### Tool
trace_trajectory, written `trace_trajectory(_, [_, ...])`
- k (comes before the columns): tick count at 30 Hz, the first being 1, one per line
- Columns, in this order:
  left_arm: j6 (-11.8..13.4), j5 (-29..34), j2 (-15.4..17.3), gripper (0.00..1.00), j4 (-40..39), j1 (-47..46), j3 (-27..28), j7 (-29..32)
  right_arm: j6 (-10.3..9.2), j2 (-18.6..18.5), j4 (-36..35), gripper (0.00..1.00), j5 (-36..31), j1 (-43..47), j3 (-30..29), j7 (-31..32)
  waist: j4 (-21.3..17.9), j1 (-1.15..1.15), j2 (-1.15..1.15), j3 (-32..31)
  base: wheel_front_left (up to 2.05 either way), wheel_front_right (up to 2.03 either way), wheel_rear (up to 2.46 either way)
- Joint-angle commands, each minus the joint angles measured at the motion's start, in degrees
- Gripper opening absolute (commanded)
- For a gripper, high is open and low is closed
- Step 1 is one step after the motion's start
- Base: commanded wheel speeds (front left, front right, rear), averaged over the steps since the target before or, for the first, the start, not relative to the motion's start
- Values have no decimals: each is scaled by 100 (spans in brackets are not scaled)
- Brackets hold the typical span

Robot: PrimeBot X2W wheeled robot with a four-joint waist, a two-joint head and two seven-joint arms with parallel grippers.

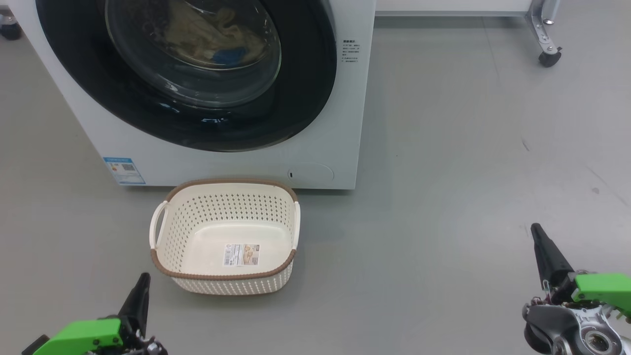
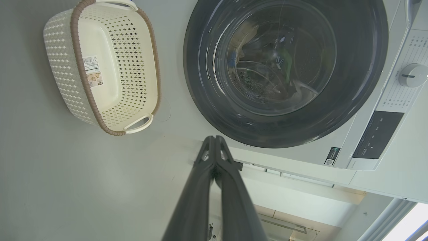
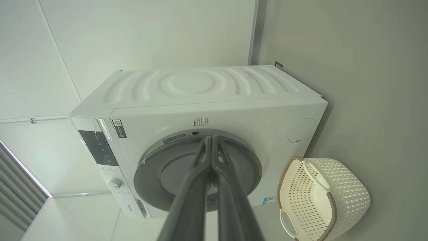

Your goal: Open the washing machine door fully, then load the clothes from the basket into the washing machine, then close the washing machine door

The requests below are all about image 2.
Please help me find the cream perforated laundry basket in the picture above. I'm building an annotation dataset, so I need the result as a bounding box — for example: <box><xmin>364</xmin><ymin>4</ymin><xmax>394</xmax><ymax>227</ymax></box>
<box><xmin>43</xmin><ymin>0</ymin><xmax>162</xmax><ymax>136</ymax></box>

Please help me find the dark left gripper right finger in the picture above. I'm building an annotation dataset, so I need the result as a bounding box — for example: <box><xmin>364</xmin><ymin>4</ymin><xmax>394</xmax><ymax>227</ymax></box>
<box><xmin>214</xmin><ymin>136</ymin><xmax>268</xmax><ymax>241</ymax></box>

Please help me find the basket product sticker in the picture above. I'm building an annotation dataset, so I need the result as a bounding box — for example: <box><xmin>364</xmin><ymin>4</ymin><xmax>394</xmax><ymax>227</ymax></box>
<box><xmin>82</xmin><ymin>55</ymin><xmax>104</xmax><ymax>88</ymax></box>

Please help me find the white washer control knob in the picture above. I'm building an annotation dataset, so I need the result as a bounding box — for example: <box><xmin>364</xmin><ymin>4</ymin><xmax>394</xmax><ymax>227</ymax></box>
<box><xmin>398</xmin><ymin>63</ymin><xmax>428</xmax><ymax>88</ymax></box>

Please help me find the cream garment with blue patch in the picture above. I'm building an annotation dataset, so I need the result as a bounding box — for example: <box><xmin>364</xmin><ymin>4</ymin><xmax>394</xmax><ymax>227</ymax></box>
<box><xmin>231</xmin><ymin>20</ymin><xmax>268</xmax><ymax>64</ymax></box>

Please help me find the white front-load washing machine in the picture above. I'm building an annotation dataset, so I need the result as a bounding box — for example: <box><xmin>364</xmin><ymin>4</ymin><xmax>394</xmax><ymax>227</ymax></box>
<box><xmin>137</xmin><ymin>0</ymin><xmax>428</xmax><ymax>205</ymax></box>

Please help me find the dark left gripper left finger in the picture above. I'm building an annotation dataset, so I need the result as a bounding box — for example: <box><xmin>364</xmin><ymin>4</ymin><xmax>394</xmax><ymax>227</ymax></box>
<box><xmin>162</xmin><ymin>136</ymin><xmax>218</xmax><ymax>241</ymax></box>

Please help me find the black washer control panel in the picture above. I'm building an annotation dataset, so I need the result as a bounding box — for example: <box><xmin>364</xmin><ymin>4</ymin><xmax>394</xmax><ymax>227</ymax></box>
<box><xmin>352</xmin><ymin>110</ymin><xmax>405</xmax><ymax>160</ymax></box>

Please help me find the round dark glass washer door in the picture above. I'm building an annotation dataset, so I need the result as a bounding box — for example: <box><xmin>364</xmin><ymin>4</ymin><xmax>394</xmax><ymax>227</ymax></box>
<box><xmin>183</xmin><ymin>0</ymin><xmax>389</xmax><ymax>149</ymax></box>

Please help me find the black QR code label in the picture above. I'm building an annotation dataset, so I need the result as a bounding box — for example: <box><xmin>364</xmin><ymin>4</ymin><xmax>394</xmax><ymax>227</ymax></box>
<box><xmin>324</xmin><ymin>147</ymin><xmax>341</xmax><ymax>166</ymax></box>

